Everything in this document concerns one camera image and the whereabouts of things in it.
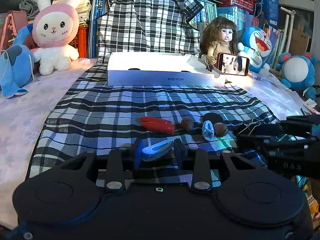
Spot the red cased smartphone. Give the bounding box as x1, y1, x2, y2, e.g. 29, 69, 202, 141
217, 53, 249, 76

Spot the blue plush animal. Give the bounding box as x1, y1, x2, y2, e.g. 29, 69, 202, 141
1, 24, 35, 98

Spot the pink white bunny plush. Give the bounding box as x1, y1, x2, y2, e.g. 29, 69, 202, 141
32, 0, 83, 76

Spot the white cable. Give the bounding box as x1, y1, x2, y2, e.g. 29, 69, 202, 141
0, 49, 36, 81

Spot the black binder clip on tray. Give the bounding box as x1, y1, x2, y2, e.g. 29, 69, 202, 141
204, 60, 212, 72

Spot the brown haired doll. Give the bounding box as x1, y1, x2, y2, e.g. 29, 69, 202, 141
200, 17, 238, 66

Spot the black binder clip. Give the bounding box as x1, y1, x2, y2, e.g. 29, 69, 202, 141
234, 118, 261, 139
204, 60, 212, 72

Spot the blue gift bag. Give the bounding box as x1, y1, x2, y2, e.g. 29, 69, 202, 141
253, 0, 279, 29

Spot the brown round nut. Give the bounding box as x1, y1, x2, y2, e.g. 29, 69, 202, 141
213, 122, 228, 137
180, 118, 194, 132

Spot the white shallow box tray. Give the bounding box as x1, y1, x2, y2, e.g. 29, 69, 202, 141
107, 52, 226, 87

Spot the black round puck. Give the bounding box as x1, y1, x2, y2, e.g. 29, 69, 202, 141
202, 113, 223, 125

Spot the black white plaid cloth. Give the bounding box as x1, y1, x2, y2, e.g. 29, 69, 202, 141
27, 0, 280, 178

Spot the light blue hair clip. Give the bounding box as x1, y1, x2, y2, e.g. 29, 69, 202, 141
202, 120, 215, 141
142, 140, 174, 162

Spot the Doraemon plush toy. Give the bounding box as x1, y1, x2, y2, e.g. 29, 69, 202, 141
238, 27, 272, 77

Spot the blue round plush toy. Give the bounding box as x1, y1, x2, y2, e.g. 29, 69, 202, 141
276, 52, 319, 101

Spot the pink handbag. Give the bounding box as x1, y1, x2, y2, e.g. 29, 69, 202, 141
1, 10, 28, 50

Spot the red orange crate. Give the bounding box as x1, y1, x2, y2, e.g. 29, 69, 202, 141
69, 24, 89, 58

